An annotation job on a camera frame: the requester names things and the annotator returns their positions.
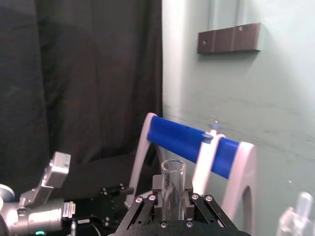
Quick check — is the clear glass tube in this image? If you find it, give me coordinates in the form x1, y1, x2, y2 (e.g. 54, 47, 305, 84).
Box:
160, 159, 186, 221

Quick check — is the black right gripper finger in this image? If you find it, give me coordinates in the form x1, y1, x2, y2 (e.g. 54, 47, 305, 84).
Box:
184, 180, 237, 231

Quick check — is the black table cloth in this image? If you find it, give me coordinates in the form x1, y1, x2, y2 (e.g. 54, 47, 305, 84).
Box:
49, 153, 158, 205

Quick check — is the clear plastic piece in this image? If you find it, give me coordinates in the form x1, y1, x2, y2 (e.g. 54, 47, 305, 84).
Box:
276, 191, 315, 236

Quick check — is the black curtain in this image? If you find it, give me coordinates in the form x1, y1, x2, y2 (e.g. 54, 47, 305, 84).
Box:
0, 0, 163, 195

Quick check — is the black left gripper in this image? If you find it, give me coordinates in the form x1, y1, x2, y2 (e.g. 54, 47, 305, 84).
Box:
63, 174, 165, 236

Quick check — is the brown wall bracket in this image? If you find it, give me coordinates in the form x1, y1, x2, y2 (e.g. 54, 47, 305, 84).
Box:
197, 23, 262, 55

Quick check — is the blue and white tube rack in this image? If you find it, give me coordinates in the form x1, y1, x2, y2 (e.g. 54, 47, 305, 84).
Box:
124, 112, 258, 236

